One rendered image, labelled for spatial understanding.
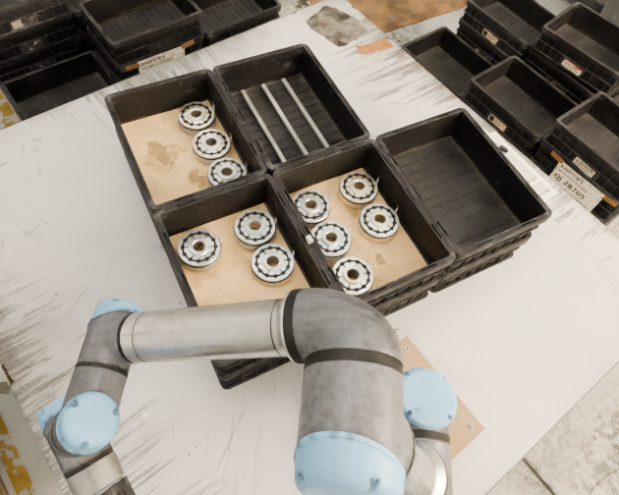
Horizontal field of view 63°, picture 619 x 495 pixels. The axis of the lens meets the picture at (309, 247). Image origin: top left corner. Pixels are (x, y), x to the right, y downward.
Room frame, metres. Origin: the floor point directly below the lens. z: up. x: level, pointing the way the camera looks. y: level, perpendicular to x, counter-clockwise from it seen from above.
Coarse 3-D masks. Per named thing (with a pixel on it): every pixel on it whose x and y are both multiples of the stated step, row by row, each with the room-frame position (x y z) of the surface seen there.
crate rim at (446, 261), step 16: (352, 144) 0.90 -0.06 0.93; (304, 160) 0.82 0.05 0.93; (320, 160) 0.83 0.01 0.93; (384, 160) 0.86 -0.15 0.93; (400, 176) 0.82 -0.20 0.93; (288, 192) 0.71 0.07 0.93; (304, 224) 0.63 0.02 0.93; (432, 224) 0.69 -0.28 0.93; (320, 256) 0.55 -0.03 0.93; (448, 256) 0.61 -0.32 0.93; (416, 272) 0.55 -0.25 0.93; (432, 272) 0.57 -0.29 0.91; (336, 288) 0.48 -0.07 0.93; (384, 288) 0.50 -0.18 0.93
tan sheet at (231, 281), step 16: (256, 208) 0.72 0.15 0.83; (208, 224) 0.64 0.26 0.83; (224, 224) 0.65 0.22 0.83; (176, 240) 0.58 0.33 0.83; (224, 240) 0.61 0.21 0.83; (224, 256) 0.56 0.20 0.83; (240, 256) 0.57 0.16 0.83; (192, 272) 0.50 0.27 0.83; (208, 272) 0.51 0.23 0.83; (224, 272) 0.52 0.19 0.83; (240, 272) 0.53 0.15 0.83; (192, 288) 0.46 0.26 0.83; (208, 288) 0.47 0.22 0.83; (224, 288) 0.48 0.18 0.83; (240, 288) 0.49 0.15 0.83; (256, 288) 0.49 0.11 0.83; (272, 288) 0.50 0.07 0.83; (288, 288) 0.51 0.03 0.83; (208, 304) 0.43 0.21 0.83
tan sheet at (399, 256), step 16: (336, 192) 0.81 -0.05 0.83; (336, 208) 0.76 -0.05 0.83; (352, 208) 0.77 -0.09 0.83; (352, 224) 0.72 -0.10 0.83; (352, 240) 0.67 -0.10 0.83; (400, 240) 0.70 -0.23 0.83; (368, 256) 0.63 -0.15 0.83; (384, 256) 0.64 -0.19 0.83; (400, 256) 0.65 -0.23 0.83; (416, 256) 0.66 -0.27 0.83; (384, 272) 0.59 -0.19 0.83; (400, 272) 0.60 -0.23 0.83
